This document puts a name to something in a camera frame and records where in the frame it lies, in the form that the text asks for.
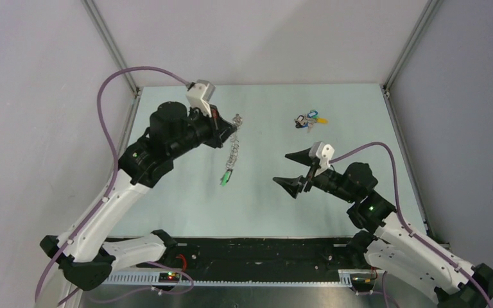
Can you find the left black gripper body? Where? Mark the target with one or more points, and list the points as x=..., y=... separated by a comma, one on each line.
x=205, y=127

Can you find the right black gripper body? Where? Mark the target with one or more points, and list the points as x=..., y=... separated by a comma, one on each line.
x=325, y=181

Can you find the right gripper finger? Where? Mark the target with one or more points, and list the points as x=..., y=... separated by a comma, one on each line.
x=301, y=157
x=293, y=186

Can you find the metal disc with keyrings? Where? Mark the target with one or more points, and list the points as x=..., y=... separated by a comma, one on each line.
x=234, y=149

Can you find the green key tag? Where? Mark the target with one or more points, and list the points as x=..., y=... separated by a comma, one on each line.
x=226, y=177

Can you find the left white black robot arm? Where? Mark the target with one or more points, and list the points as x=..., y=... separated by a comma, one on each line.
x=83, y=254

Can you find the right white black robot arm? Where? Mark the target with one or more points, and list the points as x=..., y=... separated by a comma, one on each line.
x=386, y=240

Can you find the yellow key tag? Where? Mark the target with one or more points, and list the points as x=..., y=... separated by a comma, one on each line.
x=322, y=120

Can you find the blue key tag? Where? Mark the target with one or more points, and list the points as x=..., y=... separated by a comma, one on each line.
x=312, y=114

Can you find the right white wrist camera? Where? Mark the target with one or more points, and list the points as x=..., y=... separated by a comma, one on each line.
x=321, y=154

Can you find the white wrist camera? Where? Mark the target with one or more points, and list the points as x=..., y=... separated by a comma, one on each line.
x=321, y=154
x=199, y=94

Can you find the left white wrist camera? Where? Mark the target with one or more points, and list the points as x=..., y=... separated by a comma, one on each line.
x=199, y=94

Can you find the left aluminium frame post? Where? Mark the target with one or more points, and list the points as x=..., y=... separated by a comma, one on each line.
x=104, y=32

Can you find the aluminium frame post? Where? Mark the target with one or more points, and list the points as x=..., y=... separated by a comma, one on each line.
x=421, y=26
x=104, y=32

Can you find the white slotted cable duct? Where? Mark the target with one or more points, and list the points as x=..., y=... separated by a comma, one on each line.
x=171, y=279

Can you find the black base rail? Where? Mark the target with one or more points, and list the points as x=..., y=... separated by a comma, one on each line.
x=280, y=259

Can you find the right aluminium frame post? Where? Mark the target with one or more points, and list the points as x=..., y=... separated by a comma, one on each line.
x=421, y=26

